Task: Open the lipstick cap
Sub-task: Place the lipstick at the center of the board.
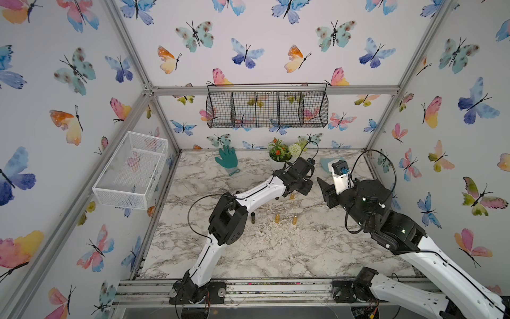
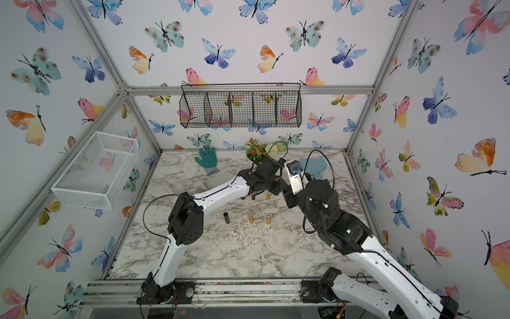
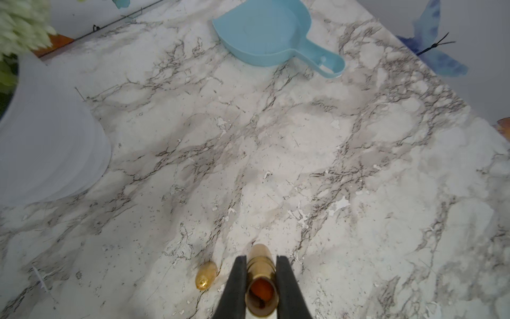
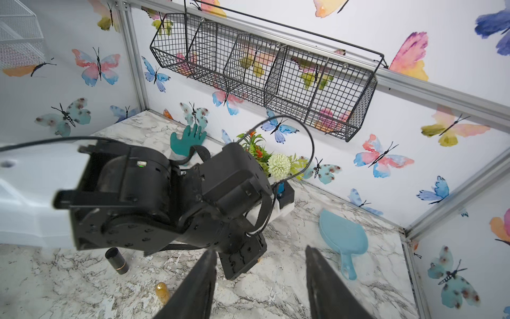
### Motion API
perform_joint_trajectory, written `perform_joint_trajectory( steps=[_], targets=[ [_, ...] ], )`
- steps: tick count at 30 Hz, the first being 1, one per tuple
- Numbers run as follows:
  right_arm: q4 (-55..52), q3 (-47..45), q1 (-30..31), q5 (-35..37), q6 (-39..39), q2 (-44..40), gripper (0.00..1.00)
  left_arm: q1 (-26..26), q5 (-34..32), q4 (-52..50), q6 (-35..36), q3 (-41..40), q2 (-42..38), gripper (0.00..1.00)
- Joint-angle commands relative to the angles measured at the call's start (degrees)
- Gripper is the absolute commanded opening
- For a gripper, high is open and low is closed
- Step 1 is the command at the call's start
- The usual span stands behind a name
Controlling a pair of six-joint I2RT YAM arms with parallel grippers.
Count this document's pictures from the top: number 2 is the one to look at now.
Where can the teal hand-shaped silicone mat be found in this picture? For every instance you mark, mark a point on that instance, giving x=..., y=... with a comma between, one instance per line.
x=207, y=159

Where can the white mesh wall basket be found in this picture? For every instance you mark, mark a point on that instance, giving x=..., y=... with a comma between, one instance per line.
x=95, y=173

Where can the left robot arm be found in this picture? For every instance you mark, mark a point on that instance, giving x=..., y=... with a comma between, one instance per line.
x=186, y=225

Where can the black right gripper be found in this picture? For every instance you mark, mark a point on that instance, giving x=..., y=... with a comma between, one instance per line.
x=290, y=197

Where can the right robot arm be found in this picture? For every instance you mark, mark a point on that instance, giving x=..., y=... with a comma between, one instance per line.
x=401, y=296

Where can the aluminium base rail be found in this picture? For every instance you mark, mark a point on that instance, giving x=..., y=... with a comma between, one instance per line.
x=201, y=293

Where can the artificial flower plant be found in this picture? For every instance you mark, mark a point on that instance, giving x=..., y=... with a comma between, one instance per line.
x=256, y=151

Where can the light blue handled dish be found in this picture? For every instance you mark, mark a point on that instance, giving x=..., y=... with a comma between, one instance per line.
x=315, y=167

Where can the black lipstick tube lessxcoco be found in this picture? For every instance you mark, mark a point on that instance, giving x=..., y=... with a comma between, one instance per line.
x=226, y=217

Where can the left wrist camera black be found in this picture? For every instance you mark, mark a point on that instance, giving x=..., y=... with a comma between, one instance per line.
x=268, y=168

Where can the black wire wall basket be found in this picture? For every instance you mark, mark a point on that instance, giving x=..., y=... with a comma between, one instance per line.
x=259, y=105

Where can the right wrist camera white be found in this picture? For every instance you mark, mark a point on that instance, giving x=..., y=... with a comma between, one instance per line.
x=295, y=174

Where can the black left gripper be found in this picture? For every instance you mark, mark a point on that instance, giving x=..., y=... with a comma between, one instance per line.
x=279, y=185

